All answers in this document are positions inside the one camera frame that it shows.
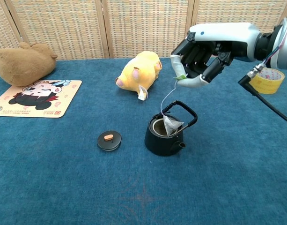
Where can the cartoon print mouse pad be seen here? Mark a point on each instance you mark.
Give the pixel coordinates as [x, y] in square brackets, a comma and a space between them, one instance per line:
[63, 98]

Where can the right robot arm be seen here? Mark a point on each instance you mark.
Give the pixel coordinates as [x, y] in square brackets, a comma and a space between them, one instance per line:
[286, 47]

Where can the blue carpet table cover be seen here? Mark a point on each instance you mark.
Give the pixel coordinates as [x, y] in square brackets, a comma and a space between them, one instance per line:
[180, 187]

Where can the black teapot lid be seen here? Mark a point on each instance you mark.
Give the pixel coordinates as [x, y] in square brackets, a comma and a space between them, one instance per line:
[109, 143]

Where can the woven folding screen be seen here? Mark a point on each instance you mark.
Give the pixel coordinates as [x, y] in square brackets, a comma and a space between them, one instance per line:
[145, 28]

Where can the brown plush toy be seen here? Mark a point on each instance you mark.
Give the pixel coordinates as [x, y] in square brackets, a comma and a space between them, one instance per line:
[24, 65]

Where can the yellow plush toy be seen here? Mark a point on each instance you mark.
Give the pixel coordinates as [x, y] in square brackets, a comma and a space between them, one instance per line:
[138, 72]

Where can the black cast iron teapot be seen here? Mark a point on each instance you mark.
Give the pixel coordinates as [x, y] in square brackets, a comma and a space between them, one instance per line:
[157, 145]

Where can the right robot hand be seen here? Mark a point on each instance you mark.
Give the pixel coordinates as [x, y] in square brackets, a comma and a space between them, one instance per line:
[227, 32]

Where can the tea bag with green tag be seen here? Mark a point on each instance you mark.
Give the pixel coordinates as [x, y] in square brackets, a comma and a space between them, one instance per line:
[172, 125]

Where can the yellow packing tape roll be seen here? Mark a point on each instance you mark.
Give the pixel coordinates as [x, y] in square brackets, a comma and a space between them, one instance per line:
[267, 85]

